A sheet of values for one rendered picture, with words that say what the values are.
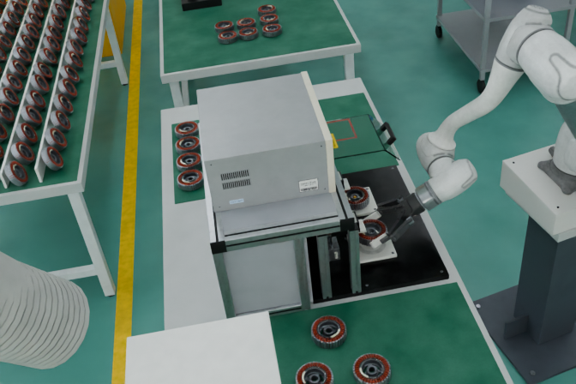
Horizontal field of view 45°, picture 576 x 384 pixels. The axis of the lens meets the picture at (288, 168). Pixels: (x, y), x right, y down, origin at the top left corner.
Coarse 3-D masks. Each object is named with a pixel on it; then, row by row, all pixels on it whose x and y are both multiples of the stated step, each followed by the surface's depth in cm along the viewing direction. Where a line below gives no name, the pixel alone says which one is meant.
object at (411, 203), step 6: (408, 198) 236; (414, 198) 234; (408, 204) 235; (414, 204) 234; (420, 204) 234; (396, 210) 240; (408, 210) 236; (414, 210) 234; (420, 210) 235; (402, 216) 236; (408, 216) 235
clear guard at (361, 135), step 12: (336, 120) 260; (348, 120) 259; (360, 120) 259; (372, 120) 259; (336, 132) 254; (348, 132) 253; (360, 132) 252; (372, 132) 252; (384, 132) 258; (348, 144) 247; (360, 144) 246; (372, 144) 246; (384, 144) 246; (336, 156) 242; (348, 156) 242; (396, 156) 246
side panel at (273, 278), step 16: (224, 256) 210; (240, 256) 211; (256, 256) 212; (272, 256) 213; (288, 256) 214; (304, 256) 214; (224, 272) 212; (240, 272) 215; (256, 272) 216; (272, 272) 217; (288, 272) 218; (304, 272) 218; (224, 288) 217; (240, 288) 219; (256, 288) 221; (272, 288) 222; (288, 288) 223; (304, 288) 223; (224, 304) 221; (240, 304) 224; (256, 304) 225; (272, 304) 226; (288, 304) 227; (304, 304) 227
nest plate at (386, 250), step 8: (360, 248) 244; (368, 248) 244; (376, 248) 244; (384, 248) 243; (392, 248) 243; (360, 256) 241; (368, 256) 241; (376, 256) 240; (384, 256) 240; (392, 256) 240
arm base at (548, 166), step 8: (552, 152) 260; (552, 160) 253; (544, 168) 255; (552, 168) 252; (552, 176) 252; (560, 176) 249; (568, 176) 247; (560, 184) 249; (568, 184) 247; (568, 192) 246
